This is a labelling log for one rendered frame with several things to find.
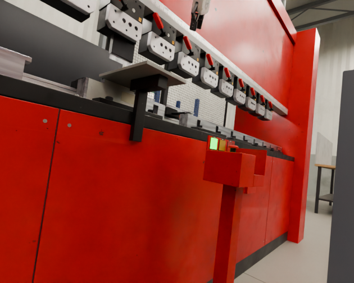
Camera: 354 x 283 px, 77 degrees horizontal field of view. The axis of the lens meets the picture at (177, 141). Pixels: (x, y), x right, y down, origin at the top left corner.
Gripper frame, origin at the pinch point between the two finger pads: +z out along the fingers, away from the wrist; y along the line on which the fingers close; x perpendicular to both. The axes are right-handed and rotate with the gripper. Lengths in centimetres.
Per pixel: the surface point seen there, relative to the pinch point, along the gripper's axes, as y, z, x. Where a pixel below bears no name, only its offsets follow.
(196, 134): -25, 38, -22
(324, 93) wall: 696, 226, -207
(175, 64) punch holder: -5.8, 18.6, 4.4
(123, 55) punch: -34.6, 10.9, 14.2
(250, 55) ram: 75, 25, -19
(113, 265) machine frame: -84, 57, -22
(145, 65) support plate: -52, 3, -8
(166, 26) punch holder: -8.6, 2.2, 10.7
